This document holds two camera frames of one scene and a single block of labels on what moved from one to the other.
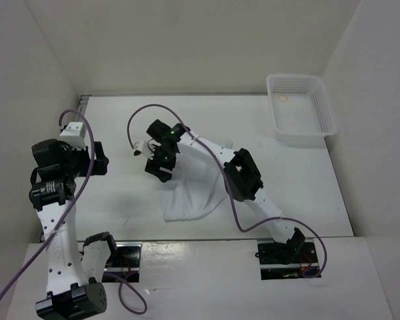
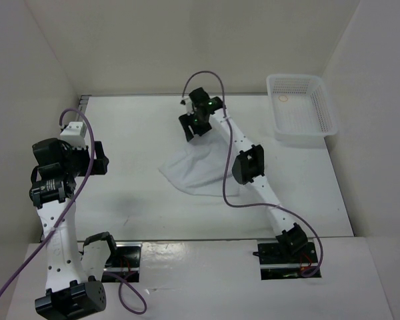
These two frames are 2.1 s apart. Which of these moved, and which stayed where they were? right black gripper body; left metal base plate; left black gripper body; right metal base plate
Moved: right black gripper body
Stayed: left black gripper body; left metal base plate; right metal base plate
